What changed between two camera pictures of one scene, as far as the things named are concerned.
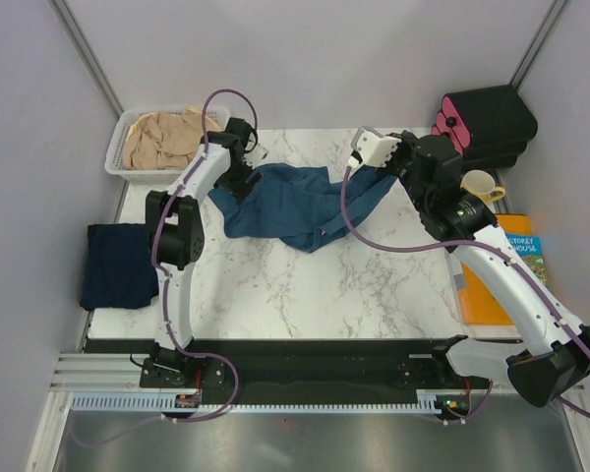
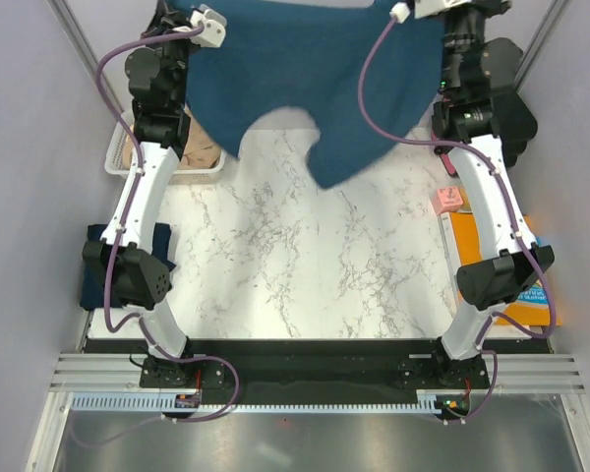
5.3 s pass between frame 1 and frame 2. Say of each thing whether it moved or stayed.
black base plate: stayed
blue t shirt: moved
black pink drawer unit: stayed
